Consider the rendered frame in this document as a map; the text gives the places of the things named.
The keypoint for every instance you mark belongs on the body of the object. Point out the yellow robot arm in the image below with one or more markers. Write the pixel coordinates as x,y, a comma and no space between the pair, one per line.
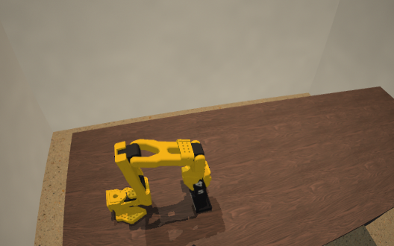
166,154

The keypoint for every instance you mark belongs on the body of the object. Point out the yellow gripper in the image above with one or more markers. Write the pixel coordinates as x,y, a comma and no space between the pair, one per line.
191,178

